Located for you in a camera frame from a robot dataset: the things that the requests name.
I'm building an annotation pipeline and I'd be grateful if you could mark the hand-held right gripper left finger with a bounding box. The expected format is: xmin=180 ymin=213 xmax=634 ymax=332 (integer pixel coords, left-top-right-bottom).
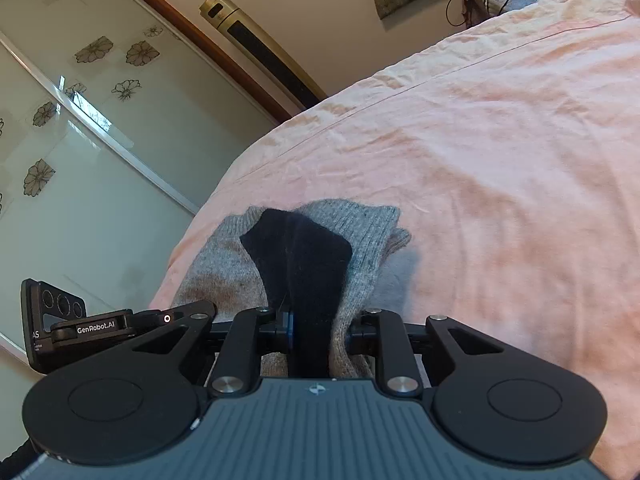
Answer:
xmin=131 ymin=301 xmax=297 ymax=397

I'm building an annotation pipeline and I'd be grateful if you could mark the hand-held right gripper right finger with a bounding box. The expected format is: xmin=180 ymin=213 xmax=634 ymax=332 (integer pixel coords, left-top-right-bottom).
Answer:
xmin=349 ymin=308 xmax=505 ymax=397

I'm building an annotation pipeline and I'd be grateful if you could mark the grey sweater with navy sleeves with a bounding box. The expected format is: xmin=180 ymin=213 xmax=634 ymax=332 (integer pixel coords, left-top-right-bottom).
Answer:
xmin=172 ymin=198 xmax=412 ymax=381

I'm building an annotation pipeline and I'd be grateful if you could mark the flower print glass wardrobe door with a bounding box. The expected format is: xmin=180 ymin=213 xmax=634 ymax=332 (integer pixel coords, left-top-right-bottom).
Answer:
xmin=0 ymin=0 xmax=282 ymax=367

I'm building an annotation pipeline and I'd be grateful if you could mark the pink bed sheet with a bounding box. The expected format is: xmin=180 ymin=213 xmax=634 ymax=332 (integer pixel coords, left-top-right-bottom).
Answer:
xmin=149 ymin=0 xmax=640 ymax=480

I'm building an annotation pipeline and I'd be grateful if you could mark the gold tower fan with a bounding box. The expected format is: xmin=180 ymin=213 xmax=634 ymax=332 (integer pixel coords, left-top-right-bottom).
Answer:
xmin=199 ymin=0 xmax=329 ymax=112

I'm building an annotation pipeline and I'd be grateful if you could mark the wooden door frame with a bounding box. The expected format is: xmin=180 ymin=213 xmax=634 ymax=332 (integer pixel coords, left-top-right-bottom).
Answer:
xmin=91 ymin=0 xmax=302 ymax=124

